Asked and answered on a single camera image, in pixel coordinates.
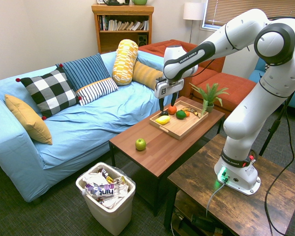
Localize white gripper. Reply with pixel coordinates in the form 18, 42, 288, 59
154, 78, 185, 113

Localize green apple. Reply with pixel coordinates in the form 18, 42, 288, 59
135, 138, 147, 151

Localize wooden tray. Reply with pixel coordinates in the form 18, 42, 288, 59
149, 100, 209, 141

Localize yellow banana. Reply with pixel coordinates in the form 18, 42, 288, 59
154, 115, 171, 125

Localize brown spotted banana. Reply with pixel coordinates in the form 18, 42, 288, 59
181, 107, 200, 118

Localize mustard striped pillow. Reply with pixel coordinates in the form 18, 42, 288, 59
132, 60, 164, 89

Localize potted fern plant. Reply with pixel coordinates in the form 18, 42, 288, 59
188, 83, 230, 115

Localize reddish wooden coffee table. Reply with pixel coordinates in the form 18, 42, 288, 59
109, 95, 226, 217

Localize yellow patterned bolster pillow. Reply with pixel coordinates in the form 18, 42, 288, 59
111, 39, 139, 86

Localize orange sofa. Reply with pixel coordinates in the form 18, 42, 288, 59
138, 39, 258, 116

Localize white navy striped pillow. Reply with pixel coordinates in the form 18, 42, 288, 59
75, 77, 119, 107

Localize light blue sofa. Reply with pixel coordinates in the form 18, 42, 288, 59
0, 50, 170, 204

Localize blue striped pillow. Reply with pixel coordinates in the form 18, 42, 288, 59
55, 53, 112, 92

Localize row of books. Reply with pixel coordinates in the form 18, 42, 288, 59
99, 15, 149, 31

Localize white floor lamp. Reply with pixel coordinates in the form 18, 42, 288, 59
183, 2, 206, 44

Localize wooden bookshelf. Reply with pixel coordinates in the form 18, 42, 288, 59
91, 4, 155, 54

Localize purple white hint wrapper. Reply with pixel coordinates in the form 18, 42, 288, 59
85, 183, 128, 200

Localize wooden window blinds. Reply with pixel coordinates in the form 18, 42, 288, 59
203, 0, 295, 30

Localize black white shelf ornament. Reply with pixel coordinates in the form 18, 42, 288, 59
97, 0, 130, 6

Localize black white checkered pillow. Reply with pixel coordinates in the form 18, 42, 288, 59
15, 64, 82, 120

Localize cream trash bin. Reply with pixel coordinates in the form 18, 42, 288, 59
75, 162, 136, 230

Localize rustic brown robot table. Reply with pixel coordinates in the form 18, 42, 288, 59
163, 134, 295, 236

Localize plain mustard pillow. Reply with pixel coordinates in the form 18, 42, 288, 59
4, 94, 53, 146

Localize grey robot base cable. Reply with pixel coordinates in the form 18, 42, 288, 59
206, 180, 227, 217

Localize black camera tripod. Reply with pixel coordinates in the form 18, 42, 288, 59
258, 95, 295, 157

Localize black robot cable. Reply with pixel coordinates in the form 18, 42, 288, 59
264, 16, 295, 236

